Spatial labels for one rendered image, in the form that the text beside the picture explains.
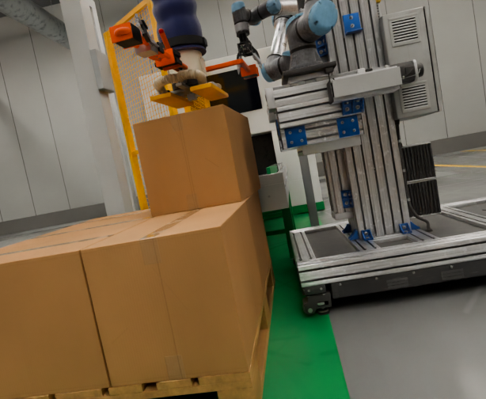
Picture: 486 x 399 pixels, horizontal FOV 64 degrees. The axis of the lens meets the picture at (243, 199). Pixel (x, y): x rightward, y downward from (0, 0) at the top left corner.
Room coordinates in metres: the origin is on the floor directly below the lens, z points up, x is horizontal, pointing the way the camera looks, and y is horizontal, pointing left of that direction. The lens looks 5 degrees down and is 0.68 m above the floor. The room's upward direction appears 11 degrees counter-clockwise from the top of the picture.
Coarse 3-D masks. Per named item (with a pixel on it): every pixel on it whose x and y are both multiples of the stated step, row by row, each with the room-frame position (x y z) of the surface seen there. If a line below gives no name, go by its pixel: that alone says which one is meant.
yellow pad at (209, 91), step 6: (204, 84) 1.72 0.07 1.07; (210, 84) 1.72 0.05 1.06; (192, 90) 1.74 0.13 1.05; (198, 90) 1.75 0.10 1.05; (204, 90) 1.77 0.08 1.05; (210, 90) 1.80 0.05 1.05; (216, 90) 1.82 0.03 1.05; (222, 90) 1.93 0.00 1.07; (204, 96) 1.90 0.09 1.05; (210, 96) 1.93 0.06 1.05; (216, 96) 1.96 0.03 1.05; (222, 96) 1.99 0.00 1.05; (228, 96) 2.04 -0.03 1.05
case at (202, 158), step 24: (168, 120) 1.62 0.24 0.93; (192, 120) 1.60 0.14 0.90; (216, 120) 1.58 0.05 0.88; (240, 120) 1.90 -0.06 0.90; (144, 144) 1.65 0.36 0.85; (168, 144) 1.63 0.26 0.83; (192, 144) 1.60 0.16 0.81; (216, 144) 1.59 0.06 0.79; (240, 144) 1.78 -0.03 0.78; (144, 168) 1.65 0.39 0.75; (168, 168) 1.63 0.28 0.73; (192, 168) 1.61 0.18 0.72; (216, 168) 1.59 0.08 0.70; (240, 168) 1.67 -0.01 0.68; (168, 192) 1.63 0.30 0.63; (192, 192) 1.61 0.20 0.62; (216, 192) 1.59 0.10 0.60; (240, 192) 1.58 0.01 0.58
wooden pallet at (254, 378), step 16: (272, 272) 2.12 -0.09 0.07; (272, 288) 2.00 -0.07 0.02; (272, 304) 1.82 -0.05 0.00; (256, 336) 1.20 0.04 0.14; (256, 352) 1.33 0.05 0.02; (256, 368) 1.10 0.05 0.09; (144, 384) 1.05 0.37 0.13; (160, 384) 1.02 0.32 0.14; (176, 384) 1.02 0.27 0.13; (192, 384) 1.02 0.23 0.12; (208, 384) 1.01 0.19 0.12; (224, 384) 1.00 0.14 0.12; (240, 384) 0.99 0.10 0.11; (256, 384) 1.05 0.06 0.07
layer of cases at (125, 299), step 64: (256, 192) 2.09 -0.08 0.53; (0, 256) 1.24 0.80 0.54; (64, 256) 1.05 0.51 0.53; (128, 256) 1.03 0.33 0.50; (192, 256) 1.00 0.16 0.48; (256, 256) 1.59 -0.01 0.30; (0, 320) 1.08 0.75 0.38; (64, 320) 1.06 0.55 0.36; (128, 320) 1.03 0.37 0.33; (192, 320) 1.01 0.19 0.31; (256, 320) 1.28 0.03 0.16; (0, 384) 1.09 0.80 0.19; (64, 384) 1.06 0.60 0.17; (128, 384) 1.04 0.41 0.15
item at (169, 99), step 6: (168, 90) 1.85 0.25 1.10; (156, 96) 1.77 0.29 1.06; (162, 96) 1.76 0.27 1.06; (168, 96) 1.76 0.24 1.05; (174, 96) 1.80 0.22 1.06; (162, 102) 1.86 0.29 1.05; (168, 102) 1.89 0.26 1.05; (174, 102) 1.92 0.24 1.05; (180, 102) 1.95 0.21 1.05; (186, 102) 1.97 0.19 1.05; (192, 102) 2.06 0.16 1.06
